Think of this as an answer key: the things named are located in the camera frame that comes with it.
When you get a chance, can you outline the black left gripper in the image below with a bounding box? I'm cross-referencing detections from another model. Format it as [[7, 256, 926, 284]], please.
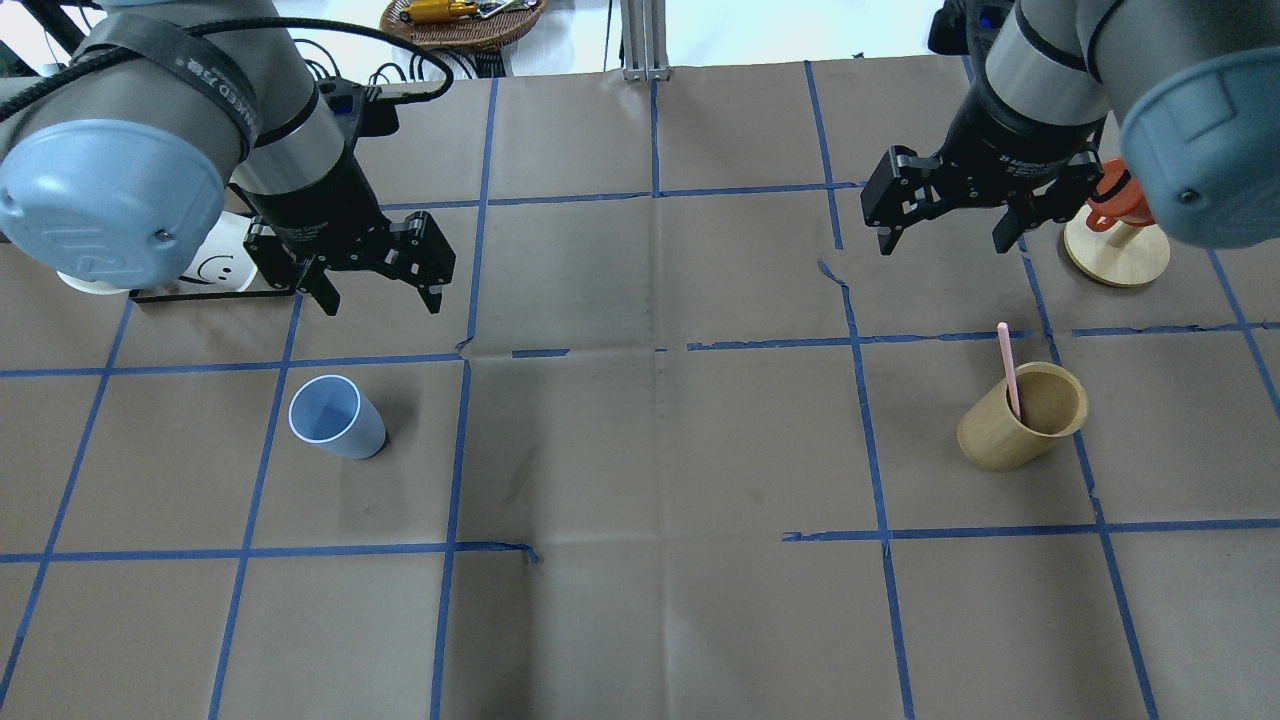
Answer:
[[243, 160, 456, 316]]

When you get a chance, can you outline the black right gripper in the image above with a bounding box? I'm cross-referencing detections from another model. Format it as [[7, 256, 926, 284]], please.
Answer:
[[860, 90, 1101, 256]]

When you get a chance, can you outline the light blue plastic cup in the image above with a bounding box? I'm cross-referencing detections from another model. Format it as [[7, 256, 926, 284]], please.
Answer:
[[287, 374, 390, 460]]

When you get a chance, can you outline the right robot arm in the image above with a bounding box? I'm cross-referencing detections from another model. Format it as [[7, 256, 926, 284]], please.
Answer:
[[860, 1, 1279, 255]]

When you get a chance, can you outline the orange cup on stand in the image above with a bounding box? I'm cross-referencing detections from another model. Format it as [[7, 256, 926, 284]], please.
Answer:
[[1085, 158, 1156, 233]]

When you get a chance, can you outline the bamboo wooden cup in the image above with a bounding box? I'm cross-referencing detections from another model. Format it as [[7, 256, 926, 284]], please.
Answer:
[[956, 361, 1091, 471]]

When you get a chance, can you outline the white smiley mug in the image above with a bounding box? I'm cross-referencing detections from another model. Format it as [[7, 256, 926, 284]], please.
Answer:
[[55, 211, 262, 299]]

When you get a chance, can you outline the wooden mug tree stand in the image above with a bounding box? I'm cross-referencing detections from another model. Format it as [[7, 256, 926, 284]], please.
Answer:
[[1062, 218, 1171, 290]]

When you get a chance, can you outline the dark wicker basket with tools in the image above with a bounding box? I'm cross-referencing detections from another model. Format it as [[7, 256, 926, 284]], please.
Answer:
[[379, 1, 547, 50]]

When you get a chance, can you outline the aluminium frame post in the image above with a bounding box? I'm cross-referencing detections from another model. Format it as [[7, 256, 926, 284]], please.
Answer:
[[620, 0, 671, 82]]

